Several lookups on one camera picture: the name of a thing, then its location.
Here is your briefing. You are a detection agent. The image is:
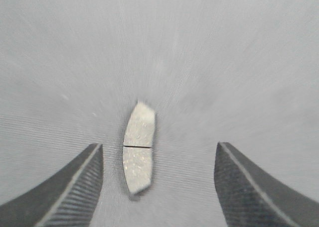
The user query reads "brake pad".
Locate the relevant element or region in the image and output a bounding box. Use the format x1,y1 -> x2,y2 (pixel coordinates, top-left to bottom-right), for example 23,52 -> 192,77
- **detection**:
122,102 -> 156,195

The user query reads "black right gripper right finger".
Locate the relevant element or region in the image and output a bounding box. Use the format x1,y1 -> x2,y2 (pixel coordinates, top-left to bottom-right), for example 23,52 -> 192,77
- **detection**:
214,142 -> 319,227

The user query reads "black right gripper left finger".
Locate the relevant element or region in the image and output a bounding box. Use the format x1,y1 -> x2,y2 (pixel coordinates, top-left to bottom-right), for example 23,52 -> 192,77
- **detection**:
0,143 -> 103,227

